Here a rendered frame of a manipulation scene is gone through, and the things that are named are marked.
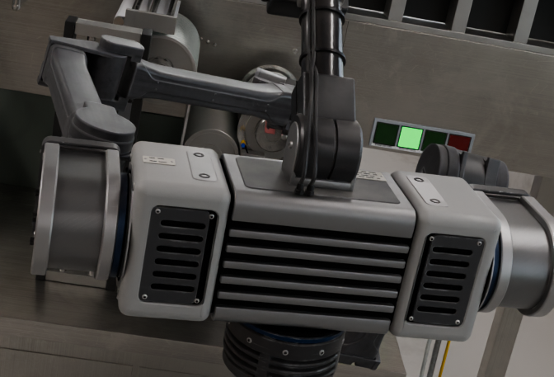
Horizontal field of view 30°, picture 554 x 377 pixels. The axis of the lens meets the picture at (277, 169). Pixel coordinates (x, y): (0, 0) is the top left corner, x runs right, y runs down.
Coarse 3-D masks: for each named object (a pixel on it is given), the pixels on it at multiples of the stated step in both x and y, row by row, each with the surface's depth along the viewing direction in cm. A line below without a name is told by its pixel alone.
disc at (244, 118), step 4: (244, 116) 212; (248, 116) 212; (240, 120) 212; (244, 120) 212; (240, 124) 213; (244, 124) 213; (256, 124) 213; (240, 128) 213; (244, 128) 213; (240, 132) 213; (244, 132) 213; (240, 136) 214; (244, 136) 214; (240, 140) 214; (240, 144) 214; (244, 148) 215; (248, 148) 215
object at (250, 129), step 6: (252, 120) 212; (258, 120) 212; (246, 126) 212; (252, 126) 213; (246, 132) 213; (252, 132) 213; (246, 138) 213; (252, 138) 213; (252, 144) 214; (258, 150) 214; (264, 150) 214; (282, 150) 215; (270, 156) 215; (276, 156) 215; (282, 156) 215
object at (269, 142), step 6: (264, 120) 211; (258, 126) 211; (264, 126) 211; (258, 132) 211; (264, 132) 211; (276, 132) 212; (258, 138) 212; (264, 138) 212; (270, 138) 212; (276, 138) 212; (258, 144) 213; (264, 144) 212; (270, 144) 212; (276, 144) 212; (282, 144) 213; (270, 150) 213; (276, 150) 213
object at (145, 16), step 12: (144, 0) 221; (156, 0) 214; (168, 0) 225; (132, 12) 201; (144, 12) 201; (156, 12) 206; (168, 12) 206; (132, 24) 202; (144, 24) 202; (156, 24) 202; (168, 24) 202
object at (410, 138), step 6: (402, 132) 249; (408, 132) 249; (414, 132) 249; (420, 132) 249; (402, 138) 250; (408, 138) 250; (414, 138) 250; (402, 144) 250; (408, 144) 250; (414, 144) 250
